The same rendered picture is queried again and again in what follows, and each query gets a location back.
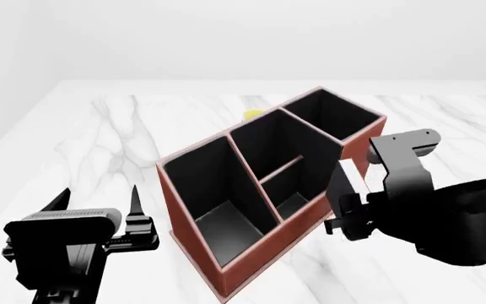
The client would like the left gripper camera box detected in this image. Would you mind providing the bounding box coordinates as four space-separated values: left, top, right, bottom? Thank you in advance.
20 207 123 238

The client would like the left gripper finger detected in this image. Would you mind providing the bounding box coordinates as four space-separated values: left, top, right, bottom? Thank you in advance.
123 184 153 236
39 187 73 213

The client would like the small yellow object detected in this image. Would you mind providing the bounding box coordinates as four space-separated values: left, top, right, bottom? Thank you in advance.
242 108 265 122

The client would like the brown leather desk caddy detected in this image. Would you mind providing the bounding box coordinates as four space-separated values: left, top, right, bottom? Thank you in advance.
155 85 388 301

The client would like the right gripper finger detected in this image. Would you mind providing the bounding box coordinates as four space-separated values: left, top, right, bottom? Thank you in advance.
325 163 359 220

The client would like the right gripper camera mount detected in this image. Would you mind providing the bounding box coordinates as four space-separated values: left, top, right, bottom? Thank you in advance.
366 128 442 198

